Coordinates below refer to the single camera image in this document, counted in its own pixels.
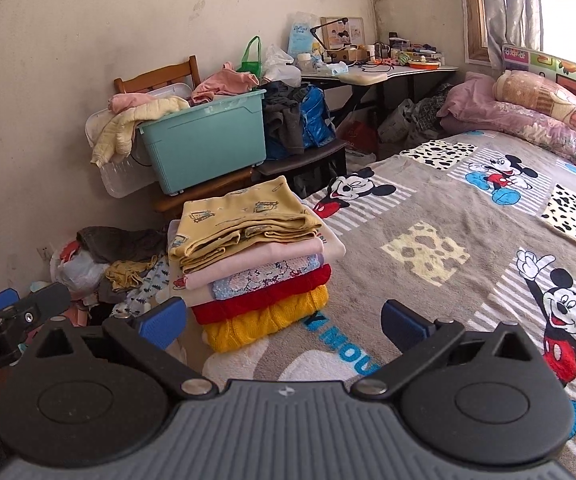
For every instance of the purple floral pillow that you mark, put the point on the purple floral pillow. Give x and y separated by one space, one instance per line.
471 106

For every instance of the grey window curtain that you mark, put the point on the grey window curtain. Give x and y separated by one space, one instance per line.
515 22

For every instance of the black clothes pile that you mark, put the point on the black clothes pile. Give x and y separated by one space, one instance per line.
281 108

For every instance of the red folded sweater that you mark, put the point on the red folded sweater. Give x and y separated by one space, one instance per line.
219 311

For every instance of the yellow printed pajama garment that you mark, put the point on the yellow printed pajama garment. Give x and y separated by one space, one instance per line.
215 228

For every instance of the floor clothes pile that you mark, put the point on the floor clothes pile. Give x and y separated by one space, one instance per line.
110 270

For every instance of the picture frame on table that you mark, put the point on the picture frame on table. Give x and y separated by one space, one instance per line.
341 33

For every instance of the pink garment in bin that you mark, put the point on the pink garment in bin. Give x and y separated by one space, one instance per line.
225 82

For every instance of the blue plastic bag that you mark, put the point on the blue plastic bag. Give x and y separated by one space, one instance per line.
316 121

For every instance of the yellow knit sweater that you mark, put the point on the yellow knit sweater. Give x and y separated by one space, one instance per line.
250 327

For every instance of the pink folded garment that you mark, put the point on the pink folded garment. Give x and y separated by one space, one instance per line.
195 288

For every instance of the black folding table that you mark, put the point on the black folding table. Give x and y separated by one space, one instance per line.
368 86

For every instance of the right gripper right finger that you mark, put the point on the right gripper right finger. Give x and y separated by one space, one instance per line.
487 399

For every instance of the cream dotted pillow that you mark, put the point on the cream dotted pillow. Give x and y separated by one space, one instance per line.
537 93

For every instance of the floral printed folded garment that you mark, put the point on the floral printed folded garment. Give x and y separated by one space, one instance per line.
269 274

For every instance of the grey Mickey Mouse blanket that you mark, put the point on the grey Mickey Mouse blanket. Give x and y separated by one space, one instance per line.
479 228

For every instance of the wooden chair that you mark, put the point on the wooden chair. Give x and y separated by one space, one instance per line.
171 206

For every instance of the cream knit garment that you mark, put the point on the cream knit garment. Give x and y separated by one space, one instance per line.
115 142

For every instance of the green mesh bag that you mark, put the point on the green mesh bag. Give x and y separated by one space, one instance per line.
251 60

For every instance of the teal plastic storage bin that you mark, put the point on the teal plastic storage bin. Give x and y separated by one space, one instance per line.
206 141

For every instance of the clear plastic bin lid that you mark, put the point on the clear plastic bin lid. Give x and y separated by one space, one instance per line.
135 172

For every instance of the colourful alphabet play mat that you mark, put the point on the colourful alphabet play mat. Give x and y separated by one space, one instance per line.
556 69

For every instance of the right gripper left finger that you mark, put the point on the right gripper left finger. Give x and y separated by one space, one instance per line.
91 395

